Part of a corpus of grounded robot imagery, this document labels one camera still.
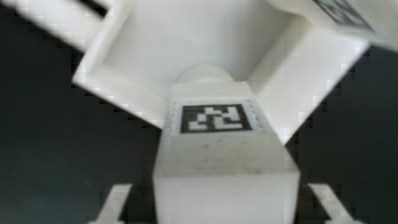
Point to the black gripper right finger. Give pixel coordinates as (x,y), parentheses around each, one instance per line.
(339,216)

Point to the white chair seat part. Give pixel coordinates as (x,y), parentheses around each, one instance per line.
(156,36)

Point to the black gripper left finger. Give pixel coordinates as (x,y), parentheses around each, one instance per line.
(110,212)

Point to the white chair leg with marker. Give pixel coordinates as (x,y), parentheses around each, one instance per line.
(362,18)

